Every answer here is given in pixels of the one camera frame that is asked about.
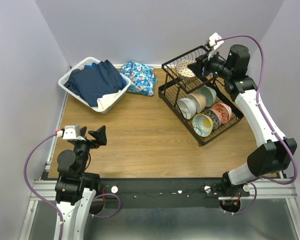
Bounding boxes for pink and black bowl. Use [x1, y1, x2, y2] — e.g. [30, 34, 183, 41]
[203, 108, 221, 131]

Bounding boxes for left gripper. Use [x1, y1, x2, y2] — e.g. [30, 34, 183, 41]
[73, 124, 107, 175]

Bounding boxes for yellow sun patterned bowl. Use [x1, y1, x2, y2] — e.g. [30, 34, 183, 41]
[192, 113, 214, 138]

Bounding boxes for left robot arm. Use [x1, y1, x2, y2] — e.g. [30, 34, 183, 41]
[53, 124, 204, 240]

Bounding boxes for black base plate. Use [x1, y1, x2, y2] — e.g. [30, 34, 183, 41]
[100, 177, 250, 209]

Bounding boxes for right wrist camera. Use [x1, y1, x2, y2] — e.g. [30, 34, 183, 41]
[206, 32, 224, 61]

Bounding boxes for blue floral cloth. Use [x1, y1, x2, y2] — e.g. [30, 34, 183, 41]
[120, 61, 158, 97]

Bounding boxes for white laundry basket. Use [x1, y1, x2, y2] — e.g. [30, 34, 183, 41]
[58, 57, 131, 115]

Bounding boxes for beige bowl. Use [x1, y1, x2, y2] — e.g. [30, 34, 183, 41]
[187, 92, 206, 113]

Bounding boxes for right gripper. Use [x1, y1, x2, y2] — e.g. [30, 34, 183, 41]
[186, 48, 232, 80]

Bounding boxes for mint green bowl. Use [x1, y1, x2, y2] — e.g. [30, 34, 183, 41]
[198, 86, 217, 108]

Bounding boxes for black wire dish rack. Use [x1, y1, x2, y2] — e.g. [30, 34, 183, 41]
[158, 45, 244, 147]

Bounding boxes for white cloth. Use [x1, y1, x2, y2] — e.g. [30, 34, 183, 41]
[97, 90, 121, 110]

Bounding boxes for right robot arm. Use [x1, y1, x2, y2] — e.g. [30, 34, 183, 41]
[202, 44, 297, 196]

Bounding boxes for navy blue clothes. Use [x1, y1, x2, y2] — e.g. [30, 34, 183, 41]
[64, 60, 127, 107]

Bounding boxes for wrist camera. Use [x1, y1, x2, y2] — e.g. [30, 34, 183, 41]
[206, 32, 224, 61]
[62, 124, 85, 141]

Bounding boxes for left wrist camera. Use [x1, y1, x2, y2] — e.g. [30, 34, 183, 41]
[62, 124, 85, 141]

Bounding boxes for white ribbed bowl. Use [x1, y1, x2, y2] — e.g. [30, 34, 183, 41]
[177, 97, 197, 120]

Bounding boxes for orange white floral bowl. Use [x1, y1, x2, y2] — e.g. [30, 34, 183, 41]
[212, 102, 232, 125]

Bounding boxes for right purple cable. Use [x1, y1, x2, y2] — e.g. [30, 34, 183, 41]
[214, 34, 299, 215]

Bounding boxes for aluminium frame rail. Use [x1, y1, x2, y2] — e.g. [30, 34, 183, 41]
[32, 180, 57, 201]

